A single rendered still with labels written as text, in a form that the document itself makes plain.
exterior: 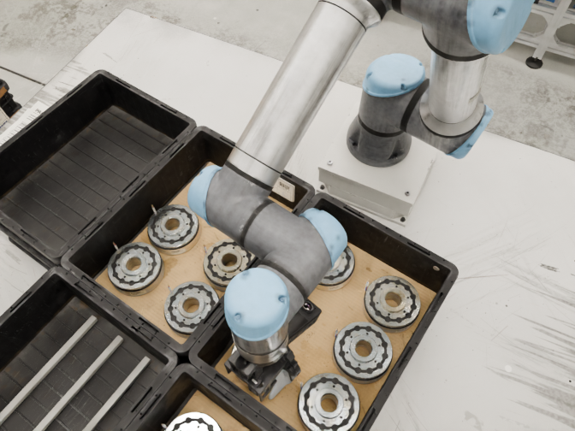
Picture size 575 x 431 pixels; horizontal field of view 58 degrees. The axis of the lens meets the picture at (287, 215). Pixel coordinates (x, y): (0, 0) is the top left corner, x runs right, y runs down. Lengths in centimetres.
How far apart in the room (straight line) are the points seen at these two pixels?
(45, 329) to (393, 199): 75
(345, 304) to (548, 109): 186
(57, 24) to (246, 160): 250
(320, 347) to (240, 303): 39
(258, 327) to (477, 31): 43
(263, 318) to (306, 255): 10
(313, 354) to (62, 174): 68
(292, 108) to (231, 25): 220
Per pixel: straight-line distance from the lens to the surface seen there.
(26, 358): 107
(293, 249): 64
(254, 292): 60
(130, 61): 165
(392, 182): 119
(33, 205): 123
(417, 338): 89
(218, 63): 159
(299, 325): 79
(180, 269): 104
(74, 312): 107
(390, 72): 108
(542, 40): 277
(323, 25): 70
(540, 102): 269
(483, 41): 69
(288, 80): 69
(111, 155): 125
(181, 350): 88
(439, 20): 70
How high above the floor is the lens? 175
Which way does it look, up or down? 58 degrees down
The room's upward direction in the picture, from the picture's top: 1 degrees counter-clockwise
